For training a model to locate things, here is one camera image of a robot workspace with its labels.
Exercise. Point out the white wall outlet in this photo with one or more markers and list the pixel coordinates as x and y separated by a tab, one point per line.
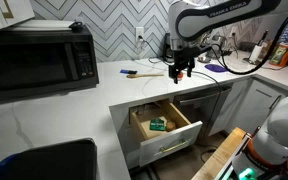
139	33

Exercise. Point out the brass drawer handle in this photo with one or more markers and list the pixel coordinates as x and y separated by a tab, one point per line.
181	143

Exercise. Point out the blue black brush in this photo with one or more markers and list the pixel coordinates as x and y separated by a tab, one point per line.
128	71

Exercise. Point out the white wooden drawer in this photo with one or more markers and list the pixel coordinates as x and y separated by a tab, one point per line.
151	141

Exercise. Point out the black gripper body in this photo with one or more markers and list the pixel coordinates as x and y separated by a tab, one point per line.
184	59

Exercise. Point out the green orange box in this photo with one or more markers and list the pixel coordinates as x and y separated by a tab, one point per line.
280	56

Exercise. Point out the wooden cart top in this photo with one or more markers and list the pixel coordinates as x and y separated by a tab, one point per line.
218	159

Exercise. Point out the white upper cabinet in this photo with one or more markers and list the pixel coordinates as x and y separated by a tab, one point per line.
14	11

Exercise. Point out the white paper towel holder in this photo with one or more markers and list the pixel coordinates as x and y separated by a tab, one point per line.
257	49

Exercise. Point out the white corner cabinet door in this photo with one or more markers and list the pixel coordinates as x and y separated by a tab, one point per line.
259	101

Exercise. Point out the wooden spoon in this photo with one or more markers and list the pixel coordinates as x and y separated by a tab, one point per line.
132	76

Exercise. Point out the orange small object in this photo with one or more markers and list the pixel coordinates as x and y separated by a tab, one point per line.
180	76

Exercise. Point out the black coffee maker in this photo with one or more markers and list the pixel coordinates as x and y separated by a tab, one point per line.
167	52

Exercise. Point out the brown round object in drawer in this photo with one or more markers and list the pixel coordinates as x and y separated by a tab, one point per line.
170	126

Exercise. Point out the green packet in drawer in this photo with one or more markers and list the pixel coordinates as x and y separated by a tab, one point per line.
157	124

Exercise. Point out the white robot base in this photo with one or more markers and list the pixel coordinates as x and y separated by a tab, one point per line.
266	153

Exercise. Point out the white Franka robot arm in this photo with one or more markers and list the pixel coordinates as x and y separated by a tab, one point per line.
188	22

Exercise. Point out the stainless dishwasher front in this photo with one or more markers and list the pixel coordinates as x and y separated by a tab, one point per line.
203	105

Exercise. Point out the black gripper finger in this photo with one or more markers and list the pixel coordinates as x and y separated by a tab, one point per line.
175	80
189	72

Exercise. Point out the black microwave oven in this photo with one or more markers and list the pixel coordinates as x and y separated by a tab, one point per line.
34	63

